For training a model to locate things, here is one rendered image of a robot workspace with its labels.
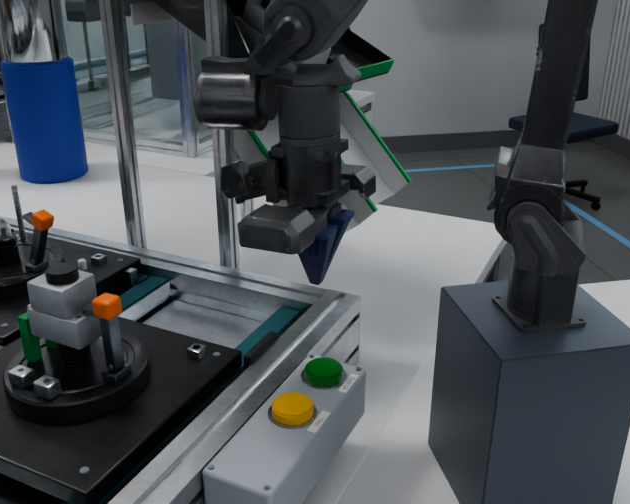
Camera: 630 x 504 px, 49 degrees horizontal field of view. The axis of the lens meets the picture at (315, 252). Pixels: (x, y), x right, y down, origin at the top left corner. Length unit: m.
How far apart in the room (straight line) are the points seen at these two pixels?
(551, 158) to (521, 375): 0.18
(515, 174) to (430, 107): 4.40
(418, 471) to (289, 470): 0.20
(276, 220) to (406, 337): 0.46
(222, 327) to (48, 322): 0.28
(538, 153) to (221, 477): 0.38
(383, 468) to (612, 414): 0.25
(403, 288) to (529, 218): 0.57
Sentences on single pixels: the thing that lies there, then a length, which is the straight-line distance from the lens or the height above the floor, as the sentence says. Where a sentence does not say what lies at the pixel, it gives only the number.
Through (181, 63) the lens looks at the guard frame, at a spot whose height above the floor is 1.10.
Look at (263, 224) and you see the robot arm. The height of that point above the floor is 1.16.
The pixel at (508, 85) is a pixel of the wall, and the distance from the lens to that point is 5.20.
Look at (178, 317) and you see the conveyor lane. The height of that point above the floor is 0.92.
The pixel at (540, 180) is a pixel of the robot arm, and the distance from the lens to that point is 0.60.
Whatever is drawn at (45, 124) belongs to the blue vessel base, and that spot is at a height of 1.00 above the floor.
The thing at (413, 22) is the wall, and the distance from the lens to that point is 4.86.
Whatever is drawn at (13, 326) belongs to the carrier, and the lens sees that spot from 0.88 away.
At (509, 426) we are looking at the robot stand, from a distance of 0.65.
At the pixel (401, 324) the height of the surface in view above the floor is 0.86.
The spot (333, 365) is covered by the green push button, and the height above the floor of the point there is 0.97.
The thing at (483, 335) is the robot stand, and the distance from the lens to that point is 0.64.
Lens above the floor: 1.38
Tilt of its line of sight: 24 degrees down
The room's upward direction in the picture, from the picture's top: straight up
